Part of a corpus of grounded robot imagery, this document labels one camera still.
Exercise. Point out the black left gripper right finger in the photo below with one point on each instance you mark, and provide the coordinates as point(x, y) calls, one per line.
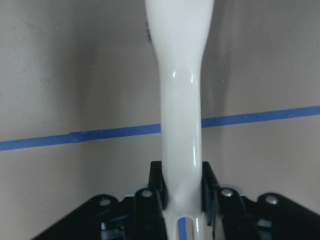
point(224, 208)

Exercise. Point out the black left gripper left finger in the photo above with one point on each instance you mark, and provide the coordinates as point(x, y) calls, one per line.
point(149, 202)

